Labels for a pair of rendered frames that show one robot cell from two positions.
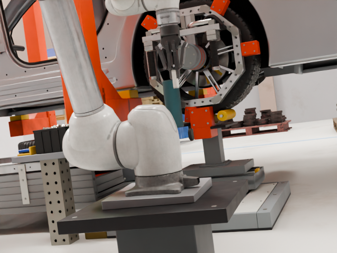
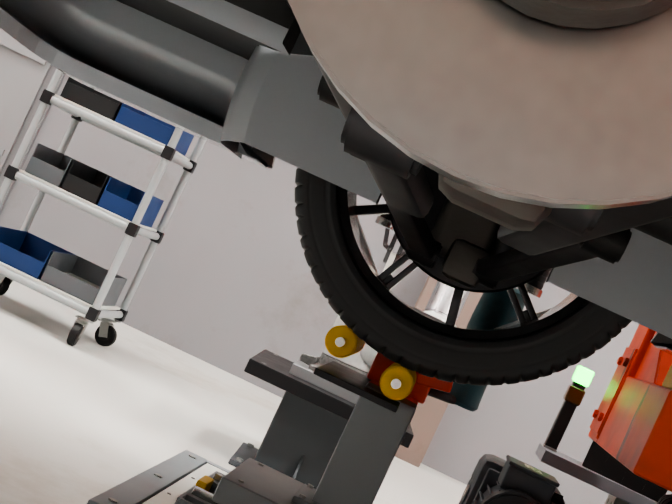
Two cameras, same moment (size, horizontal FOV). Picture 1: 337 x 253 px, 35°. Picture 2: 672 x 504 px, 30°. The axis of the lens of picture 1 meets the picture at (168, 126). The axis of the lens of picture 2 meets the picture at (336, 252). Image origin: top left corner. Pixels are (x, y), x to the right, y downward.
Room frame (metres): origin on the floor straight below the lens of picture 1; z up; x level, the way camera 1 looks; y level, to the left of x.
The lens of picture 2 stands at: (5.27, -0.95, 0.62)
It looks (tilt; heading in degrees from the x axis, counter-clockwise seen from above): 1 degrees up; 167
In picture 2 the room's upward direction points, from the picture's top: 25 degrees clockwise
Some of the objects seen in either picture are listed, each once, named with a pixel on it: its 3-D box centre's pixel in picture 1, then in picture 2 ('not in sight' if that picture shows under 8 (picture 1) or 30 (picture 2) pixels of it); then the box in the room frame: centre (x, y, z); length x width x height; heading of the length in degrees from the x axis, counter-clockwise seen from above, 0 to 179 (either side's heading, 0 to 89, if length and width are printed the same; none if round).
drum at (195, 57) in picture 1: (190, 56); not in sight; (2.90, -0.17, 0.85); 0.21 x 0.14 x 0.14; 161
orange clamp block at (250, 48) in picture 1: (250, 48); not in sight; (2.87, -0.49, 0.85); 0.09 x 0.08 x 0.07; 71
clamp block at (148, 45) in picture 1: (151, 46); not in sight; (2.83, 0.04, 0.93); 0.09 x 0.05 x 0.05; 161
